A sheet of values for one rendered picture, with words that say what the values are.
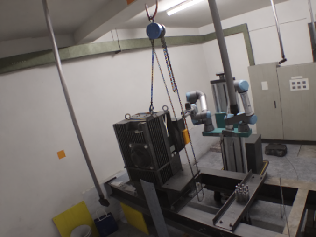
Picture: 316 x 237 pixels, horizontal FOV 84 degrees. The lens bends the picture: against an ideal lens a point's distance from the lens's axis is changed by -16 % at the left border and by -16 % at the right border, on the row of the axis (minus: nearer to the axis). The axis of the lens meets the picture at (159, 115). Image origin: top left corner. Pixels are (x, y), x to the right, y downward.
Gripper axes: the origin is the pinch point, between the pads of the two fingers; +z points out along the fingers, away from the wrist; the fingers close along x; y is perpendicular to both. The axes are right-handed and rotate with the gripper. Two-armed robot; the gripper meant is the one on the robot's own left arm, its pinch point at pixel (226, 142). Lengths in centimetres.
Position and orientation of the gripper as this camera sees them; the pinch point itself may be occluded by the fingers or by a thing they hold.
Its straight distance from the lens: 230.3
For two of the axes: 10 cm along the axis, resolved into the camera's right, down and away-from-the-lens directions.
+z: -1.6, 9.9, 0.4
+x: 6.6, 1.3, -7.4
